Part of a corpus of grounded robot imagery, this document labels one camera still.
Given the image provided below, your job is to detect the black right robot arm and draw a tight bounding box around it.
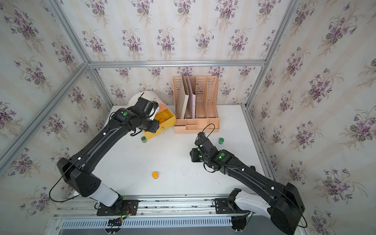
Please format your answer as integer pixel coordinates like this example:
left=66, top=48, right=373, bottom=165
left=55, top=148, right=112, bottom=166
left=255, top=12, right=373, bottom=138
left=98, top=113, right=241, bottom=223
left=190, top=132, right=305, bottom=235

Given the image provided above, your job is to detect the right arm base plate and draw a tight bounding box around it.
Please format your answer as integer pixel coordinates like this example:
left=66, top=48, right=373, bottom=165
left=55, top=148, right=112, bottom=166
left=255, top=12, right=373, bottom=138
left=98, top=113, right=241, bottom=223
left=212, top=198, right=251, bottom=214

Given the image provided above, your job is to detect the pink top drawer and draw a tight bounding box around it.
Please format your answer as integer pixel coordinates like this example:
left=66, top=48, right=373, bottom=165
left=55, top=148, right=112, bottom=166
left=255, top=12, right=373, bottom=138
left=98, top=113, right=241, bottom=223
left=157, top=103, right=168, bottom=114

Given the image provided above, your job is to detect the yellow drawer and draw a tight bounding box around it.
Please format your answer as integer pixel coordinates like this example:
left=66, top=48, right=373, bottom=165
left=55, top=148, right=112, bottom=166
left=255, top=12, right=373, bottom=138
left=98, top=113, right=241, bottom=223
left=144, top=109, right=176, bottom=140

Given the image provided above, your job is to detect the beige cardboard folder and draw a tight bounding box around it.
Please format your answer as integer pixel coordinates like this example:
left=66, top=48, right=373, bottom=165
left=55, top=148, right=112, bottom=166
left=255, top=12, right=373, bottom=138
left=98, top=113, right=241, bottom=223
left=176, top=76, right=189, bottom=119

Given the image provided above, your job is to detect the pink paper folder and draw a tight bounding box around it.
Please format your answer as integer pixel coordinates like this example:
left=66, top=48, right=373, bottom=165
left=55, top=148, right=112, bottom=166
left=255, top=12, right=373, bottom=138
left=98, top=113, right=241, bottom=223
left=186, top=76, right=196, bottom=119

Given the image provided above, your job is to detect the round white drawer cabinet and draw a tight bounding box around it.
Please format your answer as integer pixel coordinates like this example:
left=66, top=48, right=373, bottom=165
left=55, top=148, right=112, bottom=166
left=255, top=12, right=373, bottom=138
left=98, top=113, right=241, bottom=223
left=128, top=90, right=176, bottom=140

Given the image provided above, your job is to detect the aluminium rail frame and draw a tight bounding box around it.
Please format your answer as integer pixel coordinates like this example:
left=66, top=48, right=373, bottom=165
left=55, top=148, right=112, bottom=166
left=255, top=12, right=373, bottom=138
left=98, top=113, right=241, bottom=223
left=46, top=193, right=306, bottom=235

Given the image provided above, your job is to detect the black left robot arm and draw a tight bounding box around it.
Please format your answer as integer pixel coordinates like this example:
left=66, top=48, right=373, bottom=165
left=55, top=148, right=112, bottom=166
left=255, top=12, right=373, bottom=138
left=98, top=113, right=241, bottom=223
left=57, top=97, right=159, bottom=208

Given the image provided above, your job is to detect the yellow paint can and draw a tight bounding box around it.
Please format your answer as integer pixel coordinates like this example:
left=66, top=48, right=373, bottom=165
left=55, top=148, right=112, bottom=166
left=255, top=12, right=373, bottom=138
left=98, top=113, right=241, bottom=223
left=152, top=171, right=159, bottom=179

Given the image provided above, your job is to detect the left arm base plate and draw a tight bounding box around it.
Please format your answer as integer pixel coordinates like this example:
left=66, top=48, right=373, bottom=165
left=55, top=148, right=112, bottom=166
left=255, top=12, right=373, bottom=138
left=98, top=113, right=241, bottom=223
left=95, top=200, right=140, bottom=216

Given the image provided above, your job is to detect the beige plastic file organizer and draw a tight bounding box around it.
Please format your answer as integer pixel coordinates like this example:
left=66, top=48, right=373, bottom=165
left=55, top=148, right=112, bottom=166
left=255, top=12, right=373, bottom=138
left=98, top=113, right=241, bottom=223
left=173, top=76, right=220, bottom=134

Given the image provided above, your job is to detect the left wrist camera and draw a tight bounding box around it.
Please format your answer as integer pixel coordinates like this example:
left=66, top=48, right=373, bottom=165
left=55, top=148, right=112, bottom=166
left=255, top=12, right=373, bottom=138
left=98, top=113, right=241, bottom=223
left=147, top=101, right=159, bottom=120

